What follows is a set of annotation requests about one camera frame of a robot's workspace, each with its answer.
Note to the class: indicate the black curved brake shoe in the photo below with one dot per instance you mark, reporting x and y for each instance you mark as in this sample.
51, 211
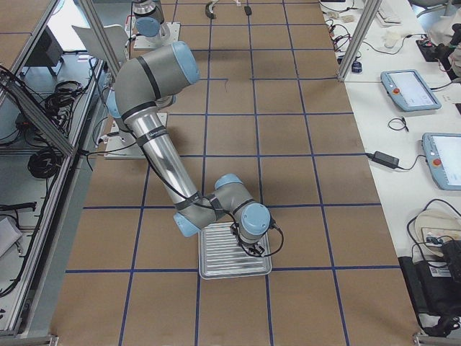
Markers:
209, 9

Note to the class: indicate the black power adapter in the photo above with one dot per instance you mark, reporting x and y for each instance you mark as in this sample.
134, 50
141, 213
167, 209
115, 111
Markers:
384, 159

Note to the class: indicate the near blue teach pendant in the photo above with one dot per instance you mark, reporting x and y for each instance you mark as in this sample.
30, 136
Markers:
442, 152

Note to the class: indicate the white round plate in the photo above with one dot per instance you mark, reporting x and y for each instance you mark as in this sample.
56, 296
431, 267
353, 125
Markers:
433, 228

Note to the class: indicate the black box on desk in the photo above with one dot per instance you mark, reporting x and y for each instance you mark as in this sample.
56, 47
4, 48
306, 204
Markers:
430, 285

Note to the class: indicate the ribbed metal tray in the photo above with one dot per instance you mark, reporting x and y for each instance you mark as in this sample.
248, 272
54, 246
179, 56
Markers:
221, 257

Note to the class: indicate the far blue teach pendant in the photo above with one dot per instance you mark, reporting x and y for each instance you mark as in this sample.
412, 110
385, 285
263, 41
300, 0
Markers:
409, 91

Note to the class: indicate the white plastic cup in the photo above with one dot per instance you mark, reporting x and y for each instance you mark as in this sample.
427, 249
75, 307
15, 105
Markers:
391, 38

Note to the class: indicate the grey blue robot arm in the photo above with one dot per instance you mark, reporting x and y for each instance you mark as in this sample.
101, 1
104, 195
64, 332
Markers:
143, 86

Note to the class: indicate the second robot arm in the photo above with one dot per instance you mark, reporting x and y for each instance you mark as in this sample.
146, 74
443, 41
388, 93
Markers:
150, 20

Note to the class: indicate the blue teach pendant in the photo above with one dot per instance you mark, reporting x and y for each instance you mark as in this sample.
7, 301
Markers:
409, 91
442, 152

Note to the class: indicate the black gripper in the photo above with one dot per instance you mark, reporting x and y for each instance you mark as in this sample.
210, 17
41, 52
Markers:
254, 248

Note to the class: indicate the aluminium frame post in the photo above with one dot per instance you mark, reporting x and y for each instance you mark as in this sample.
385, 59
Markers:
370, 9

